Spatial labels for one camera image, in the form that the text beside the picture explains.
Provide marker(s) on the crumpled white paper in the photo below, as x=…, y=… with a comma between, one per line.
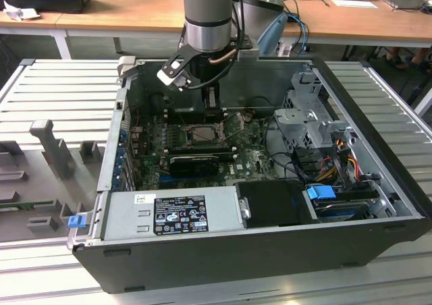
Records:
x=18, y=11

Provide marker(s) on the black graphics card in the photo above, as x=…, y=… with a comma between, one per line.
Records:
x=192, y=166

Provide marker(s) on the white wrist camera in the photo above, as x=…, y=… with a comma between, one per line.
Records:
x=170, y=74

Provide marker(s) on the white paper sheet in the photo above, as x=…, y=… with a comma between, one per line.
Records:
x=354, y=3

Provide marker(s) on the black cylindrical capacitor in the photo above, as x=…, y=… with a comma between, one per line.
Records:
x=157, y=102

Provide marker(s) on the black plastic shroud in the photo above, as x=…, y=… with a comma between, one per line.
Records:
x=276, y=202

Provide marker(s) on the hard disk drive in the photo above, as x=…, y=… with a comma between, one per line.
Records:
x=341, y=210

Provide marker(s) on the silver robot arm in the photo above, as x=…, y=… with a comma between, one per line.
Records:
x=207, y=1

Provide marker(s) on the blue disk carrier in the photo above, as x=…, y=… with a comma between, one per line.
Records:
x=319, y=193

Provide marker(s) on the black RAM slot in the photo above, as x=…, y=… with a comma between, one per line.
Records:
x=185, y=111
x=202, y=147
x=202, y=154
x=195, y=118

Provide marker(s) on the grey parts rack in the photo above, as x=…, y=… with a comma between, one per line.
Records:
x=50, y=183

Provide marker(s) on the white table leg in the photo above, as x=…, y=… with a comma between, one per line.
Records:
x=423, y=104

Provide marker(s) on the black open PC case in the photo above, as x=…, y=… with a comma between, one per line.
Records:
x=219, y=261

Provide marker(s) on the thin metal locking lever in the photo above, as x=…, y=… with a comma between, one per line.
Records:
x=184, y=120

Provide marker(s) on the green motherboard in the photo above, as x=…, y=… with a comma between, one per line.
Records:
x=249, y=156

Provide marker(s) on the silver power supply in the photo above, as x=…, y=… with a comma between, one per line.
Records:
x=125, y=214

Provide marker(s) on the wooden desk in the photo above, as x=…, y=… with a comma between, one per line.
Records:
x=135, y=15

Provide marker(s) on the black rating label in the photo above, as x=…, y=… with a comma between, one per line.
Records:
x=180, y=214

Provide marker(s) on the blue expansion slot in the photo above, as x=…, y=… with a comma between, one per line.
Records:
x=168, y=179

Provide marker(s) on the dark tablet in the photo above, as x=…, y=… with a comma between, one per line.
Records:
x=405, y=3

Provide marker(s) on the coin battery holder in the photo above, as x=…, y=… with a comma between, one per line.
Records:
x=249, y=116

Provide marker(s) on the grey camera bracket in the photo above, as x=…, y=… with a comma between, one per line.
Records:
x=248, y=53

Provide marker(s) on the white power strip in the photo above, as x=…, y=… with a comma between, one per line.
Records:
x=285, y=49

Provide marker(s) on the green RAM stick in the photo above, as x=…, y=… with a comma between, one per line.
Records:
x=27, y=204

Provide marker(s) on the person's foot in sandal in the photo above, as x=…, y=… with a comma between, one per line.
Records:
x=394, y=60
x=419, y=60

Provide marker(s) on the blue plastic case latch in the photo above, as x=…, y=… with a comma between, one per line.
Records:
x=76, y=222

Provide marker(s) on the CPU socket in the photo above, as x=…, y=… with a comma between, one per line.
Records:
x=186, y=140

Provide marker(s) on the metal disk bay cage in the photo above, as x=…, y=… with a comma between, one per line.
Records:
x=297, y=119

